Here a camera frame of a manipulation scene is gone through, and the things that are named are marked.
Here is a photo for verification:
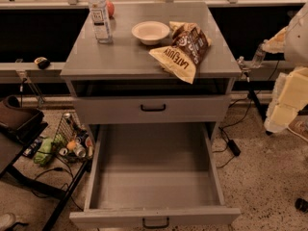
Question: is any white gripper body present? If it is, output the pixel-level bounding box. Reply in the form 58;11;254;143
264;73;287;133

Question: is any brown and yellow chip bag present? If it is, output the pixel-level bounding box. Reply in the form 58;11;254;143
149;21;212;84

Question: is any dark object on floor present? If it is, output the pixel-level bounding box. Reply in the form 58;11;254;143
295;198;308;213

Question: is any open grey bottom drawer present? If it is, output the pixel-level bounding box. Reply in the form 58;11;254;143
70;123;241;229

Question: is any red apple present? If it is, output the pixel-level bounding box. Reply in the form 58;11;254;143
106;0;115;17

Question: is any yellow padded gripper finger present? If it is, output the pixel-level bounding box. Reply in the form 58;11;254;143
272;66;308;127
262;27;287;54

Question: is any small black yellow device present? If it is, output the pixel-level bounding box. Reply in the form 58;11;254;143
34;57;50;70

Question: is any wire basket with cans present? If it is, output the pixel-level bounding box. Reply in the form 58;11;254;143
53;112;94;163

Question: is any metal clamp on rail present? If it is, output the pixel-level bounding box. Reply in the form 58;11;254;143
237;56;251;83

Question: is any black power adapter cable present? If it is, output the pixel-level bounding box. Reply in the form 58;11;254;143
211;61;282;170

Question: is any background water bottle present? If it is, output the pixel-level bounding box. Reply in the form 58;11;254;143
251;39;267;68

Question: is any clear plastic water bottle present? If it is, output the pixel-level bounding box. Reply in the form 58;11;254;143
89;0;113;43

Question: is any shoe on floor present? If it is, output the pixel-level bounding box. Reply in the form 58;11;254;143
288;117;308;142

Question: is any grey drawer cabinet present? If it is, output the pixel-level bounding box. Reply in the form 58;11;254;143
60;1;243;127

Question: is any green bag on floor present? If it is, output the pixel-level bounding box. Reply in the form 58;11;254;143
34;138;64;167

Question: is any black side table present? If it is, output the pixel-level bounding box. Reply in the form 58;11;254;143
0;122;90;231

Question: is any closed grey middle drawer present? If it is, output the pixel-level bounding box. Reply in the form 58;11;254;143
72;95;230;124

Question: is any white object bottom left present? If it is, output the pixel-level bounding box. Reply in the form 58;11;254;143
0;213;16;231

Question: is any white bowl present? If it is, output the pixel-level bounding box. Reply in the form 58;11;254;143
131;21;170;45

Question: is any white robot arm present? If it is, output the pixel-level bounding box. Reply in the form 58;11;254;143
262;3;308;133

